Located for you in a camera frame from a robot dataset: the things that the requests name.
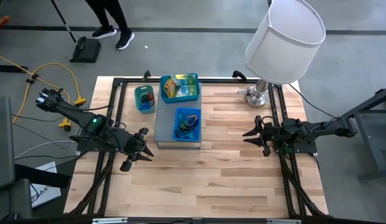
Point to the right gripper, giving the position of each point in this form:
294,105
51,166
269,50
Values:
275,133

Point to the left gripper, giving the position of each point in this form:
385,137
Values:
132,143

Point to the blue perforated plastic basket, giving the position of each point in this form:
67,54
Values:
177,118

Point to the green rubber band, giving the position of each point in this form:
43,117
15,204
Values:
184,126

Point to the teal plastic bin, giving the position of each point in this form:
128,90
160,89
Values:
163,98

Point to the Crayola crayon box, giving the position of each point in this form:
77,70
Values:
186,79
170,87
188,91

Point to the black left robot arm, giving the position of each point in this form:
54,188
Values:
87,119

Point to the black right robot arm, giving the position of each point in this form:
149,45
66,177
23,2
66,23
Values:
320,127

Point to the grey perforated metal shelf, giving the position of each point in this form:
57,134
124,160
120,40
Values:
163,124

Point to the green plastic bin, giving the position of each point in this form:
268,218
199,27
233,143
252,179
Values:
138,104

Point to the silver lamp with white shade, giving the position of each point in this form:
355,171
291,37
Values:
283,43

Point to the white printed box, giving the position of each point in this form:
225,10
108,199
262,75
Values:
45,189

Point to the person's foot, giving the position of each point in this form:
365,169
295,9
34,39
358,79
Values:
104,32
125,40

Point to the dark grey metal stand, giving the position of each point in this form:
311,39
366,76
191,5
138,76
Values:
372,137

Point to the black dustpan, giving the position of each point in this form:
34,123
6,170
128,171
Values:
85,49

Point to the dark grey cabinet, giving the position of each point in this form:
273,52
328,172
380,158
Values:
3,149

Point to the person's leg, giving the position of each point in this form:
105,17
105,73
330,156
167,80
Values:
118,14
98,12

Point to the orange floor object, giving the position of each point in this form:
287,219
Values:
0,22

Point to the black aluminium table frame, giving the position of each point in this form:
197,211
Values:
211,80

